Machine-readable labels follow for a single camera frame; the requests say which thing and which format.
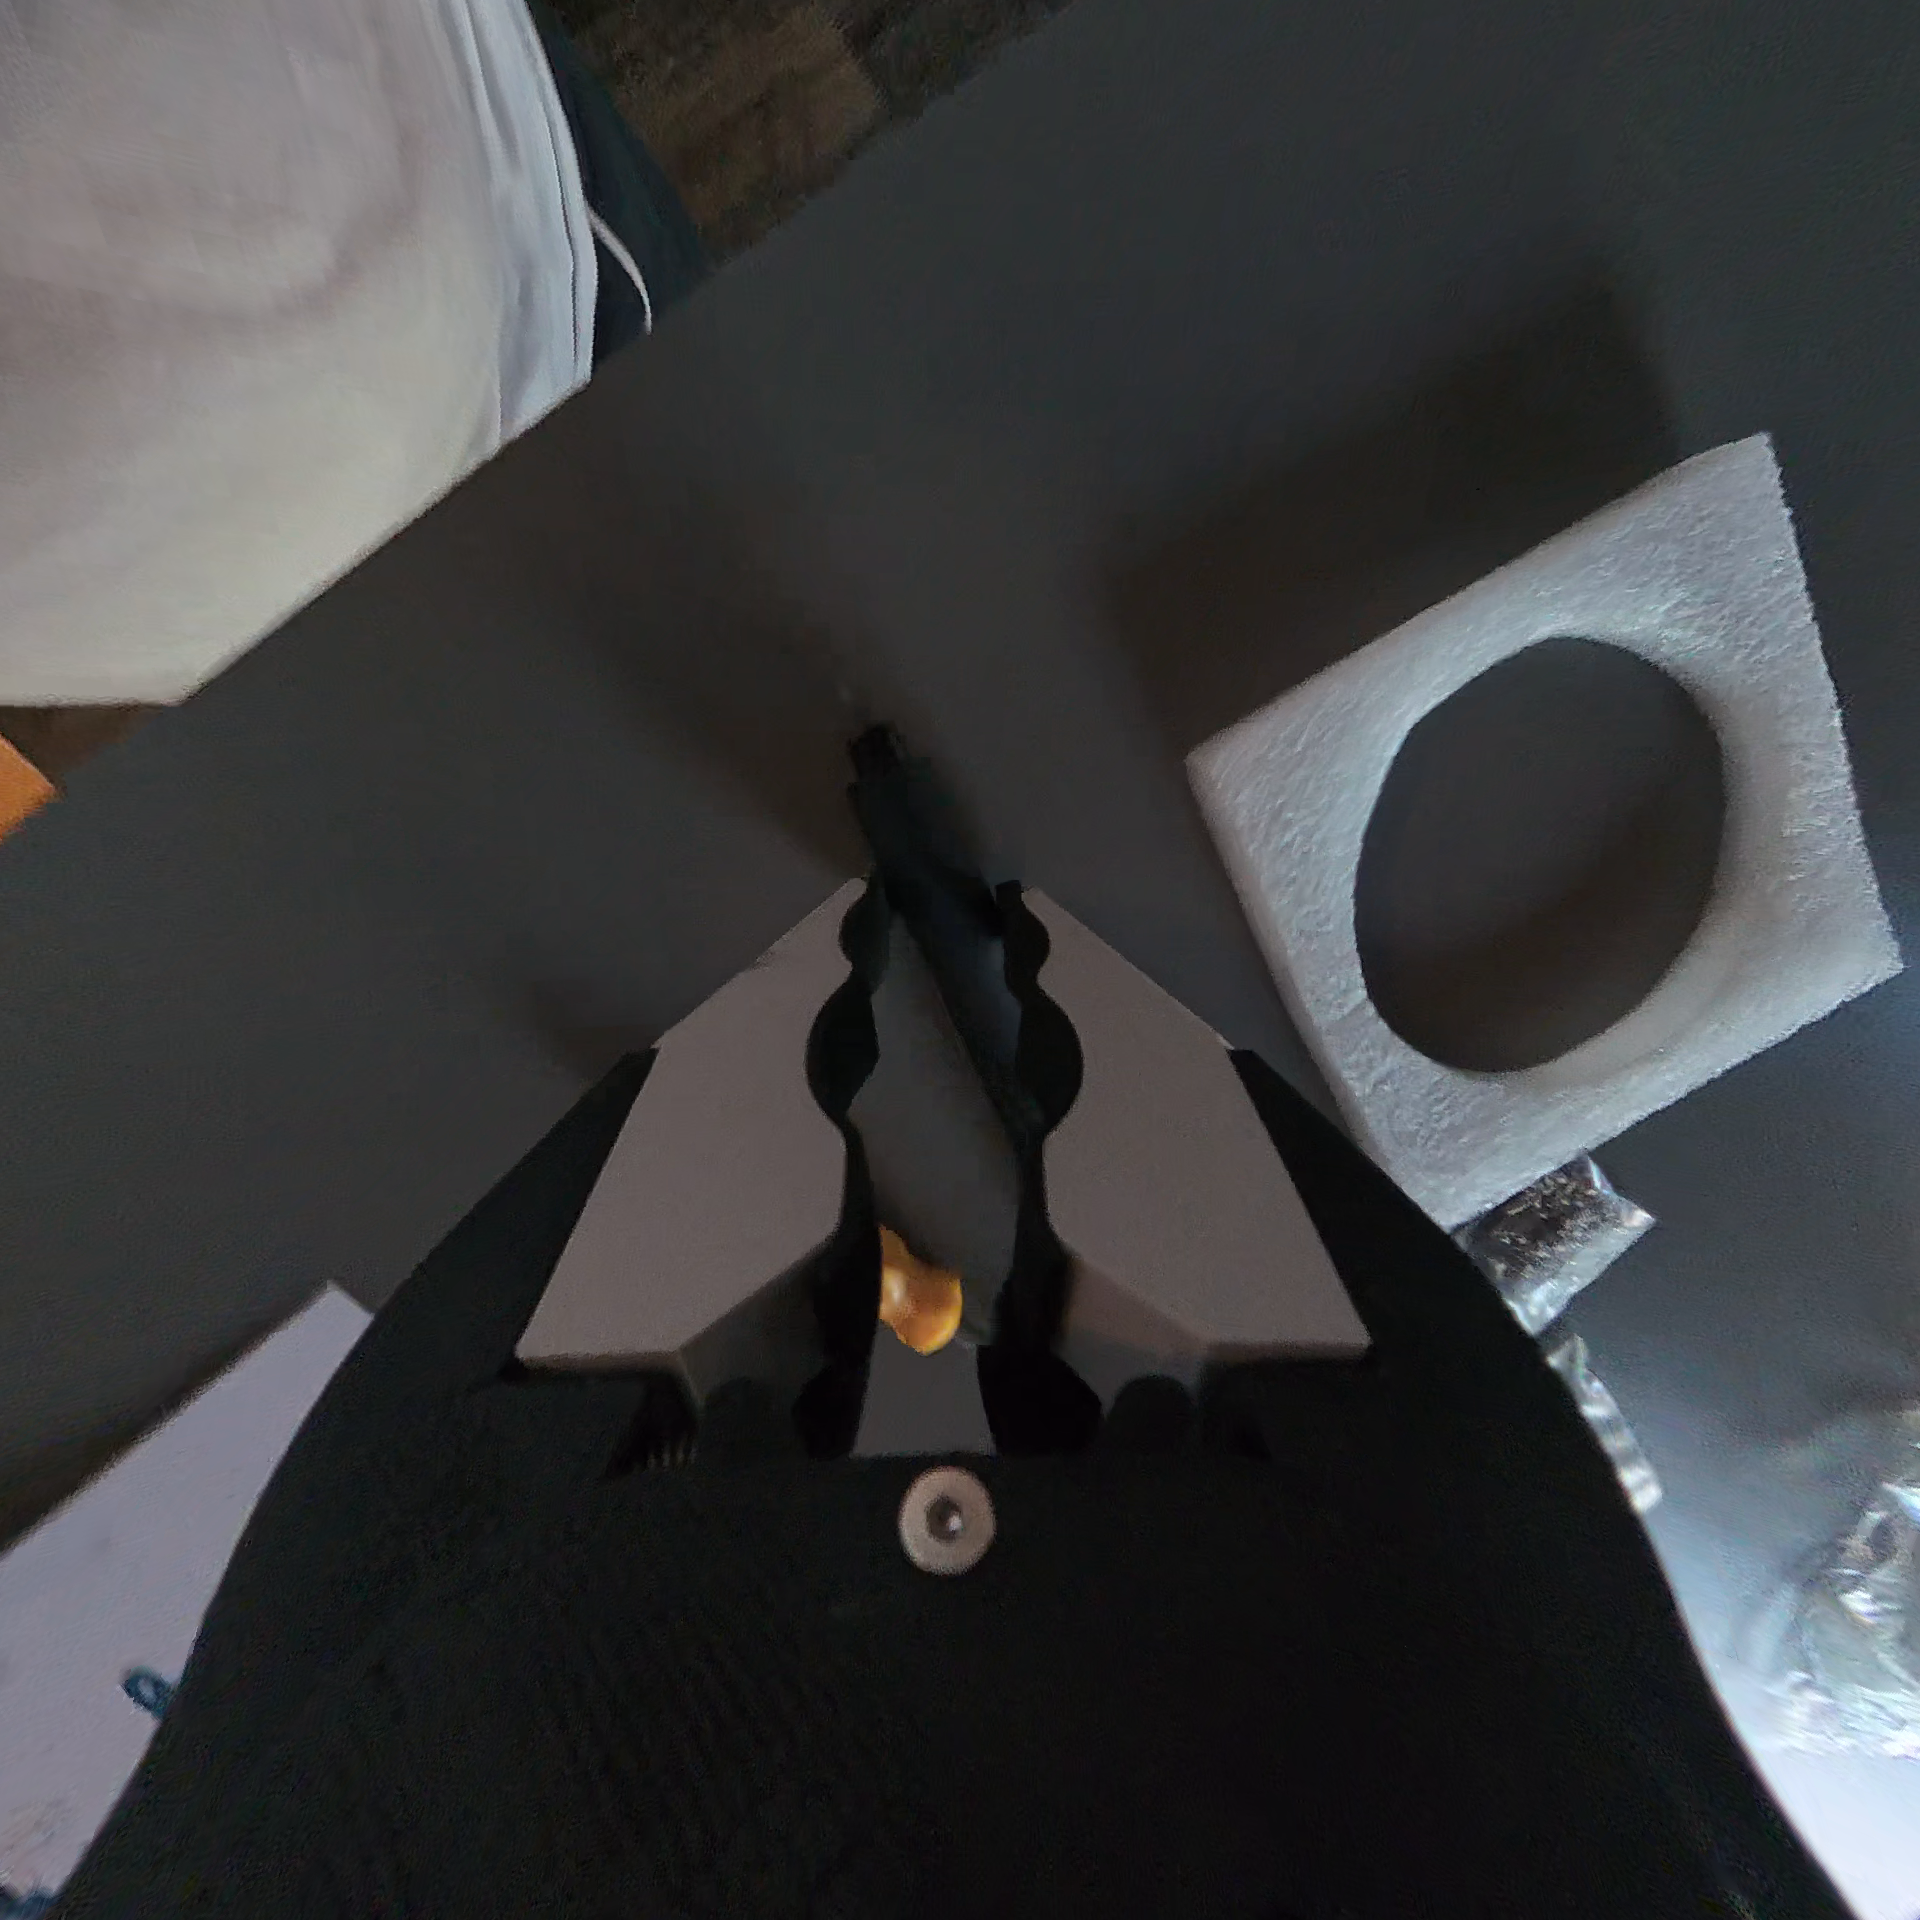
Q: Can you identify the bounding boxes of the black screwdriver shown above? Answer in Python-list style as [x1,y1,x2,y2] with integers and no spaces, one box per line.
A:
[843,724,1051,1322]

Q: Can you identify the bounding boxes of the white foam square with hole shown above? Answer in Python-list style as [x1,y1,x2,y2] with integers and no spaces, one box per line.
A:
[1184,435,1904,1232]

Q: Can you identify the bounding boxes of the person's dark pants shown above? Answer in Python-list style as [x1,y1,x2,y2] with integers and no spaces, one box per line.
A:
[525,0,720,366]

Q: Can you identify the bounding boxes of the person's white shirt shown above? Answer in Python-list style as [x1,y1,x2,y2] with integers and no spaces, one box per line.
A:
[0,0,653,707]

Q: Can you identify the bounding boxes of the open instruction booklet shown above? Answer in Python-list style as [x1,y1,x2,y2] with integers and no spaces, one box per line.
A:
[0,1282,377,1900]

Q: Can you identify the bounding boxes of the yellow-handled screwdriver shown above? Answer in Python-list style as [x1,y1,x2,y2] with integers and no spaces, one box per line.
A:
[878,1228,965,1356]

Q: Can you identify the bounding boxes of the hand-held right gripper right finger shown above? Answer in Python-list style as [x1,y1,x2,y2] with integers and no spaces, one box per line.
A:
[971,882,1373,1454]

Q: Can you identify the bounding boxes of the dark grey desk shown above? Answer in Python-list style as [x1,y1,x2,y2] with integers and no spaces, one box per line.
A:
[0,0,1920,1920]

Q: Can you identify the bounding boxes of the group of screw bags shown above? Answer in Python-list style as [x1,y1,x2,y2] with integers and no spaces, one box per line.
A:
[1455,1155,1920,1766]

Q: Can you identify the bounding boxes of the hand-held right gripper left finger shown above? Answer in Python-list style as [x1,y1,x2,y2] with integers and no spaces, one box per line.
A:
[513,879,889,1454]

